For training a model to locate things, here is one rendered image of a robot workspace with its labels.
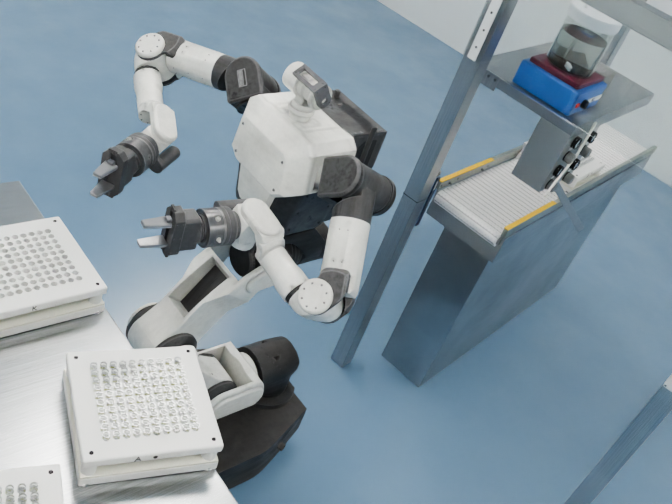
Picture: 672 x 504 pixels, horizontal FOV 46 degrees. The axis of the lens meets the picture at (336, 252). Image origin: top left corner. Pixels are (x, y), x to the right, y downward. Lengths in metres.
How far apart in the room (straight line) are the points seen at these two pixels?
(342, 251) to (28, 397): 0.68
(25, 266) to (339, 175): 0.68
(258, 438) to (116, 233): 1.22
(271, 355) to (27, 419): 1.10
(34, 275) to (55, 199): 1.79
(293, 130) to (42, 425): 0.82
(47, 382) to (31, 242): 0.33
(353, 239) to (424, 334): 1.34
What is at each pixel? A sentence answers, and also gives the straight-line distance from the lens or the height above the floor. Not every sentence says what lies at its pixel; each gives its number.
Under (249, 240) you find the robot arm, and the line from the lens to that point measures 1.81.
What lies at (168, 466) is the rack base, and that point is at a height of 0.90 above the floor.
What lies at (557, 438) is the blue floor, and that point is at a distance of 3.28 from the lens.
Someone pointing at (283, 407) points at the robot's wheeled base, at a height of 0.17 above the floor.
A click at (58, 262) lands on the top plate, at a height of 0.95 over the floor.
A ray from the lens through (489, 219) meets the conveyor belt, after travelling 2.59.
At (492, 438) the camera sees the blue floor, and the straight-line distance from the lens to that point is 3.11.
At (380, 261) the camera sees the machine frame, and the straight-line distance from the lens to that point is 2.73.
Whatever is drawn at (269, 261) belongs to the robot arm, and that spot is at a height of 1.02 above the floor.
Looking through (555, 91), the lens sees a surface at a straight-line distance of 2.25.
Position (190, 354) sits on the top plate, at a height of 0.95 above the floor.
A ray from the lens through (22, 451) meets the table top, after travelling 1.50.
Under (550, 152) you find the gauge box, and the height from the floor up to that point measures 1.17.
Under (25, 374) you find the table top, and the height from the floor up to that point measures 0.88.
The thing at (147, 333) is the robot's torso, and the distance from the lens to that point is 2.08.
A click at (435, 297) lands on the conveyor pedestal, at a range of 2.90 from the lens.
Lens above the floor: 2.09
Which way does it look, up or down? 36 degrees down
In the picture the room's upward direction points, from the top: 22 degrees clockwise
